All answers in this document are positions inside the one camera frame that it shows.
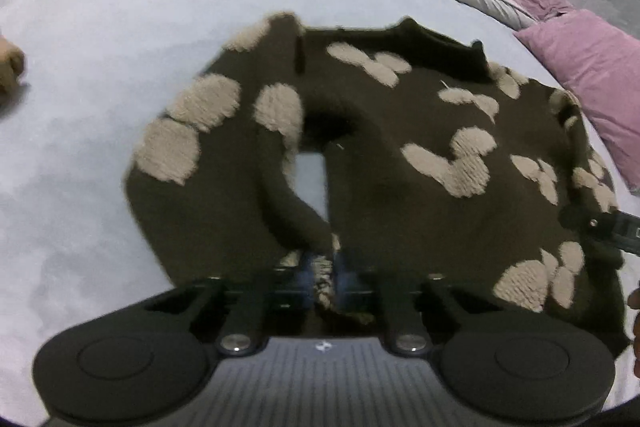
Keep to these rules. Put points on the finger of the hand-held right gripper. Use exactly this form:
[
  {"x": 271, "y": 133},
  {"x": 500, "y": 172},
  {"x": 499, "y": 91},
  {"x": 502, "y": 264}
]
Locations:
[{"x": 610, "y": 232}]

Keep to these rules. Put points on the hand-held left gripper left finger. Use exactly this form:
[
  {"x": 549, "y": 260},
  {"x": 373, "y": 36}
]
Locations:
[{"x": 306, "y": 277}]

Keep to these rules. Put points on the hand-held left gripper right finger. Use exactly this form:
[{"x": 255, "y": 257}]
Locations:
[{"x": 345, "y": 279}]

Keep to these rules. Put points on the brown sweater with beige patches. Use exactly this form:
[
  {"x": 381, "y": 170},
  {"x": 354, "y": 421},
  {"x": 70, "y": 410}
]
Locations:
[{"x": 400, "y": 207}]

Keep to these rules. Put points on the person's right hand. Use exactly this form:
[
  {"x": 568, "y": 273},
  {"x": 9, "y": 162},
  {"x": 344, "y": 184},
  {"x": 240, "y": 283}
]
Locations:
[{"x": 636, "y": 342}]

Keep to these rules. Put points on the light blue bed sheet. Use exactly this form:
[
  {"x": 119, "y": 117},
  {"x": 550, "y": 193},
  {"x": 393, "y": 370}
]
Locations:
[{"x": 75, "y": 132}]

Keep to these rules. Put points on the tan cloth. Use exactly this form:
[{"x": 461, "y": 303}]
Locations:
[{"x": 10, "y": 67}]

